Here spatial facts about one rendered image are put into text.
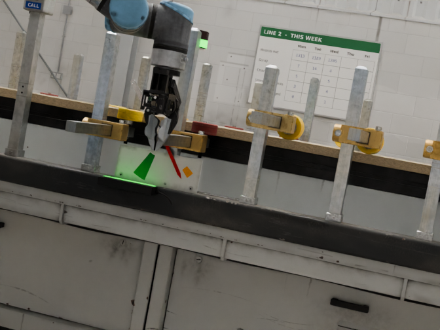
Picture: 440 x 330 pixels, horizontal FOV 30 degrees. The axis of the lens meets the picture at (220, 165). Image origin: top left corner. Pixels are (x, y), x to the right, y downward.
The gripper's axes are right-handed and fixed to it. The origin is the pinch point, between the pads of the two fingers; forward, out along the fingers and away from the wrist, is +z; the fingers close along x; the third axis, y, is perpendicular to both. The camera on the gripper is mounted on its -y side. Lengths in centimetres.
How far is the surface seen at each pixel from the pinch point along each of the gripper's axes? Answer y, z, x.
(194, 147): -24.7, -0.5, 3.0
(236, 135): -45.6, -6.0, 9.4
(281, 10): -742, -151, -137
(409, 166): -46, -6, 63
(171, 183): -24.8, 11.1, -2.2
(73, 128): -0.1, -0.6, -24.1
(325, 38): -739, -126, -80
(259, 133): -25.5, -7.8, 21.0
